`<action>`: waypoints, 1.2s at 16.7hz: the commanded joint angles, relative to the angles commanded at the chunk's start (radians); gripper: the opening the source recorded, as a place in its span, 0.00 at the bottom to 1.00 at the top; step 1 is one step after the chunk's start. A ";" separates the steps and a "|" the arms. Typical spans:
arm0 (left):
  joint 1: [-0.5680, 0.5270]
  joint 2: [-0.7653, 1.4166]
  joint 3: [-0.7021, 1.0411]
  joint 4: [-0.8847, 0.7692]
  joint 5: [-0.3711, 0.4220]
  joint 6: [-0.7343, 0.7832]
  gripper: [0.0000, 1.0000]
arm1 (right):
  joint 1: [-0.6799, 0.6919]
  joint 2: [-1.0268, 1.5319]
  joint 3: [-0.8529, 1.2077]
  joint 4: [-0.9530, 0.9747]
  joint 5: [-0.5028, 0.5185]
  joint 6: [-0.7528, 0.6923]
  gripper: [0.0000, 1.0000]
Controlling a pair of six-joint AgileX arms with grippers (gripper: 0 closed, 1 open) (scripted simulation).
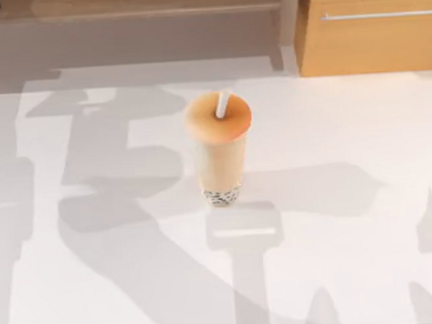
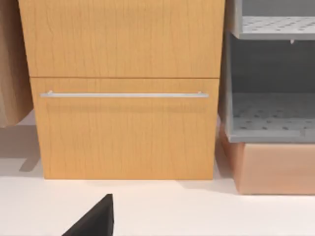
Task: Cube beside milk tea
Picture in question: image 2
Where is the grey pierced drawer inside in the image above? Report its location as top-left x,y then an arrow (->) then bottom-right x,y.
224,0 -> 315,143

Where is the pale wooden drawer front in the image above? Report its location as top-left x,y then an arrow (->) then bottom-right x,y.
219,122 -> 315,196

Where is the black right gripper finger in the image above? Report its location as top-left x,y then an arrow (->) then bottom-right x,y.
61,193 -> 115,236

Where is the pale brown wooden cupboard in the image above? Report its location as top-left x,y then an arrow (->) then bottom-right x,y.
0,0 -> 34,128

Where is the wooden drawer front with handle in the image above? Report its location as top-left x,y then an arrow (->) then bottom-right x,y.
30,77 -> 221,180

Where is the long metal handle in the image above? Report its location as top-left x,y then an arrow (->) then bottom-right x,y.
40,90 -> 210,99

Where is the plain wooden drawer front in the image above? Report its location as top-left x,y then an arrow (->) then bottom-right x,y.
17,0 -> 226,79

